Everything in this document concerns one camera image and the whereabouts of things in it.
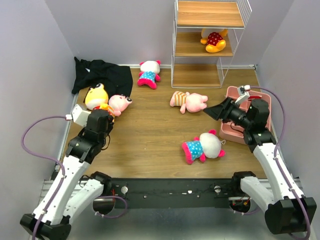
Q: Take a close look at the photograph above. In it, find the red white striped sock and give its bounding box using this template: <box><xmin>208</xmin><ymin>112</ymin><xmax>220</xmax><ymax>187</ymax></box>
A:
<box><xmin>249</xmin><ymin>95</ymin><xmax>262</xmax><ymax>100</ymax></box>

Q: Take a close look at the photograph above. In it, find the white plush blue dress front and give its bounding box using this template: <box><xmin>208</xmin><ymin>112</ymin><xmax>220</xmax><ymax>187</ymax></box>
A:
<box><xmin>181</xmin><ymin>129</ymin><xmax>226</xmax><ymax>165</ymax></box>

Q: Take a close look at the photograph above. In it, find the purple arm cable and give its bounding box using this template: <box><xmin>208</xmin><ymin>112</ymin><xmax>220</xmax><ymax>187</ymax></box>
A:
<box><xmin>20</xmin><ymin>114</ymin><xmax>129</xmax><ymax>240</ymax></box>
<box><xmin>232</xmin><ymin>85</ymin><xmax>312</xmax><ymax>238</ymax></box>

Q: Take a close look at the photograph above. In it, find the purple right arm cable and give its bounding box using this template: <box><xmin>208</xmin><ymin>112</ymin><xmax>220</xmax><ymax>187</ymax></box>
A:
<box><xmin>232</xmin><ymin>85</ymin><xmax>312</xmax><ymax>238</ymax></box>

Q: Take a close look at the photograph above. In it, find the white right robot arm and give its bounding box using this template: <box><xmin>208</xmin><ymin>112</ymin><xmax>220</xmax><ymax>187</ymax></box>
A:
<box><xmin>204</xmin><ymin>97</ymin><xmax>317</xmax><ymax>239</ymax></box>

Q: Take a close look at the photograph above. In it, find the white plush blue dress back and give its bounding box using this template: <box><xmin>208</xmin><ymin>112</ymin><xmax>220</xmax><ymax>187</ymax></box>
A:
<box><xmin>137</xmin><ymin>60</ymin><xmax>161</xmax><ymax>90</ymax></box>

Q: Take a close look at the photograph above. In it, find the small yellow plush toy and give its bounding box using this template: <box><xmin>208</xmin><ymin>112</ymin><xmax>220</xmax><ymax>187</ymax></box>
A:
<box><xmin>84</xmin><ymin>83</ymin><xmax>110</xmax><ymax>111</ymax></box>

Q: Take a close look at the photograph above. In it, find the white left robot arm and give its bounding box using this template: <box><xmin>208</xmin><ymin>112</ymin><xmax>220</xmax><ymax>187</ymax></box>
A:
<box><xmin>20</xmin><ymin>109</ymin><xmax>114</xmax><ymax>240</ymax></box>

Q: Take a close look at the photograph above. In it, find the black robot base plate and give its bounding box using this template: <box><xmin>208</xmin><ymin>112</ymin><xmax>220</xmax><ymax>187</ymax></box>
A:
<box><xmin>79</xmin><ymin>177</ymin><xmax>253</xmax><ymax>210</ymax></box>

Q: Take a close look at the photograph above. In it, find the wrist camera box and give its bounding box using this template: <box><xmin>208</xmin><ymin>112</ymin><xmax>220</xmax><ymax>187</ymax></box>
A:
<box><xmin>235</xmin><ymin>85</ymin><xmax>251</xmax><ymax>106</ymax></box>
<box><xmin>71</xmin><ymin>104</ymin><xmax>91</xmax><ymax>127</ymax></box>

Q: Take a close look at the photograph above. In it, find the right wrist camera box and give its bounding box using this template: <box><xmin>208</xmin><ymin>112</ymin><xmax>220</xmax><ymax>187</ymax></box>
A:
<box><xmin>235</xmin><ymin>85</ymin><xmax>251</xmax><ymax>106</ymax></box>

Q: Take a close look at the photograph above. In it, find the white wire wooden shelf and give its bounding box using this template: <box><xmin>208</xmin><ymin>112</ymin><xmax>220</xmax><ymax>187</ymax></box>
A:
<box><xmin>171</xmin><ymin>0</ymin><xmax>253</xmax><ymax>88</ymax></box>

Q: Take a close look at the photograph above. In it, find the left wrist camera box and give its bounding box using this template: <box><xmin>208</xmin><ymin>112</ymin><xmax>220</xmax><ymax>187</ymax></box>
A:
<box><xmin>71</xmin><ymin>104</ymin><xmax>91</xmax><ymax>127</ymax></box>

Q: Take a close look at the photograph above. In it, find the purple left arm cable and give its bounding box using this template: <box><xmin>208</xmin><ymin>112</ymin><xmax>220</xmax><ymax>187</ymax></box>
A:
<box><xmin>20</xmin><ymin>114</ymin><xmax>129</xmax><ymax>240</ymax></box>

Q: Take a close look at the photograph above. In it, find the black cloth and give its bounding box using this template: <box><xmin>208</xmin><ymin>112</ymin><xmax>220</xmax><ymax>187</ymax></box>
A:
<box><xmin>71</xmin><ymin>57</ymin><xmax>133</xmax><ymax>97</ymax></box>

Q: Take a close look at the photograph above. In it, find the pink pig plush striped shirt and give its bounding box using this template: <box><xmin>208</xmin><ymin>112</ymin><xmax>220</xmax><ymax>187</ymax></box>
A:
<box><xmin>169</xmin><ymin>90</ymin><xmax>208</xmax><ymax>114</ymax></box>

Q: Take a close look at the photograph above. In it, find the pink divided organizer tray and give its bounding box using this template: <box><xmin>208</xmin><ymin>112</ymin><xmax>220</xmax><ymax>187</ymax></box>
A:
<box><xmin>219</xmin><ymin>86</ymin><xmax>272</xmax><ymax>145</ymax></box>

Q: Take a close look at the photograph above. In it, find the white plush blue dress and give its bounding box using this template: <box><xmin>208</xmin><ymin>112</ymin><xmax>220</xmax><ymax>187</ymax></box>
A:
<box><xmin>181</xmin><ymin>129</ymin><xmax>226</xmax><ymax>165</ymax></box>
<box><xmin>137</xmin><ymin>60</ymin><xmax>161</xmax><ymax>90</ymax></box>

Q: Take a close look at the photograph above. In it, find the pink pig plush left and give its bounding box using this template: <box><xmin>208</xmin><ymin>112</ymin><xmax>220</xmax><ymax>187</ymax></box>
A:
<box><xmin>99</xmin><ymin>94</ymin><xmax>133</xmax><ymax>121</ymax></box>

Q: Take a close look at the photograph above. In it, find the large yellow plush toy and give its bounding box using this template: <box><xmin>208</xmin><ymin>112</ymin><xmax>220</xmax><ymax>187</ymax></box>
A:
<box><xmin>200</xmin><ymin>28</ymin><xmax>228</xmax><ymax>53</ymax></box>

